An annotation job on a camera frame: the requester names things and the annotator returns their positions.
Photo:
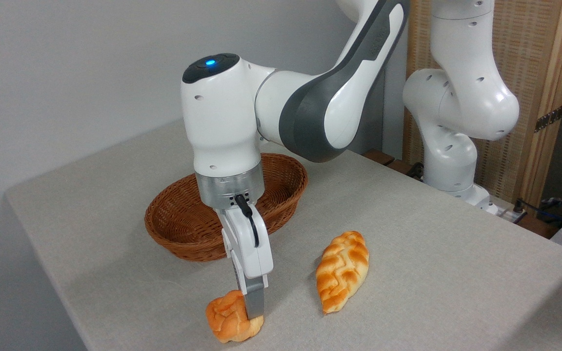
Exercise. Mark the long braided bread loaf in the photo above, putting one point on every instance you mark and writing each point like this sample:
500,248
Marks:
342,270

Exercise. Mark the brown wicker oval basket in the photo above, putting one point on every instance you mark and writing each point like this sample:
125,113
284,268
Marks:
176,229

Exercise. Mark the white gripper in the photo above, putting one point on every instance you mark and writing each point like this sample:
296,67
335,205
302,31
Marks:
249,248

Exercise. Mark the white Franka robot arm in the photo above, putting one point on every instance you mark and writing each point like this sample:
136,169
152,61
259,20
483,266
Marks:
310,97

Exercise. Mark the dark metal hinge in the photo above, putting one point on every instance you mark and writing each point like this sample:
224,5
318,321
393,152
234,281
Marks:
549,118

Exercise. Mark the round knotted bread roll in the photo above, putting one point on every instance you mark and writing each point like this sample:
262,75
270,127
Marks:
227,317

